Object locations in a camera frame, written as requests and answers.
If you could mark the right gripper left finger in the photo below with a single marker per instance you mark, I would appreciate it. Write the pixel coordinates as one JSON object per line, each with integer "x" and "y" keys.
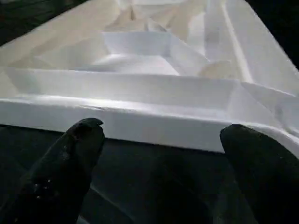
{"x": 60, "y": 175}

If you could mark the white plastic table top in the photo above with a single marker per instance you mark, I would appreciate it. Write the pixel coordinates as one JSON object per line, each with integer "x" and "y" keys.
{"x": 140, "y": 81}

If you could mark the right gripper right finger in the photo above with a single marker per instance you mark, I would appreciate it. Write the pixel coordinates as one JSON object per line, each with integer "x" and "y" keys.
{"x": 264, "y": 177}

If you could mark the black work surface mat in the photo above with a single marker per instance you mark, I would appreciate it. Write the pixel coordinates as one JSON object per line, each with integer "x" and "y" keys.
{"x": 151, "y": 186}

